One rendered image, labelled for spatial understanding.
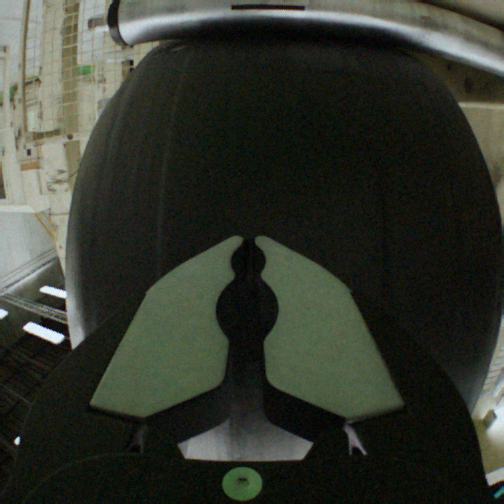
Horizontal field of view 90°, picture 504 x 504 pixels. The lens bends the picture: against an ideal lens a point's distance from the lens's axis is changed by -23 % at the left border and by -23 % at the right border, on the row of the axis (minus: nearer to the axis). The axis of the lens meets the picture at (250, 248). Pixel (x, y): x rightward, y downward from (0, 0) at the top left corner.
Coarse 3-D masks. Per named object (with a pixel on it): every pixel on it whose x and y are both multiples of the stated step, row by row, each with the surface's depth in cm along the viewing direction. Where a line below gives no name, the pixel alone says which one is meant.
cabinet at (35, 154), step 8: (32, 80) 335; (16, 88) 346; (32, 88) 337; (16, 96) 349; (32, 96) 342; (16, 104) 354; (32, 104) 346; (16, 112) 359; (16, 120) 364; (32, 120) 356; (16, 128) 369; (32, 128) 361; (16, 136) 374; (16, 144) 379; (16, 152) 386; (24, 152) 380; (32, 152) 375; (40, 152) 371; (24, 160) 386; (32, 160) 384; (40, 160) 376
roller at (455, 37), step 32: (128, 0) 17; (160, 0) 17; (192, 0) 17; (224, 0) 17; (256, 0) 17; (288, 0) 17; (320, 0) 17; (352, 0) 17; (384, 0) 16; (128, 32) 18; (160, 32) 19; (192, 32) 19; (224, 32) 19; (256, 32) 19; (288, 32) 19; (320, 32) 19; (352, 32) 19; (384, 32) 18; (416, 32) 17; (448, 32) 17; (480, 32) 16; (480, 64) 19
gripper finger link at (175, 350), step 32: (224, 256) 10; (160, 288) 9; (192, 288) 9; (224, 288) 9; (160, 320) 8; (192, 320) 8; (224, 320) 9; (128, 352) 7; (160, 352) 7; (192, 352) 7; (224, 352) 7; (128, 384) 6; (160, 384) 6; (192, 384) 6; (224, 384) 6; (128, 416) 5; (160, 416) 5; (192, 416) 6; (224, 416) 7
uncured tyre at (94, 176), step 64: (192, 64) 17; (256, 64) 17; (320, 64) 17; (384, 64) 17; (128, 128) 15; (192, 128) 15; (256, 128) 15; (320, 128) 15; (384, 128) 15; (448, 128) 15; (128, 192) 14; (192, 192) 14; (256, 192) 14; (320, 192) 14; (384, 192) 14; (448, 192) 14; (128, 256) 14; (192, 256) 14; (320, 256) 13; (384, 256) 13; (448, 256) 13; (256, 320) 13; (448, 320) 13; (256, 384) 14; (192, 448) 14; (256, 448) 14
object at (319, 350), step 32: (256, 256) 11; (288, 256) 10; (288, 288) 9; (320, 288) 9; (288, 320) 8; (320, 320) 8; (352, 320) 8; (288, 352) 7; (320, 352) 7; (352, 352) 7; (288, 384) 6; (320, 384) 6; (352, 384) 6; (384, 384) 6; (288, 416) 6; (320, 416) 6; (352, 416) 5
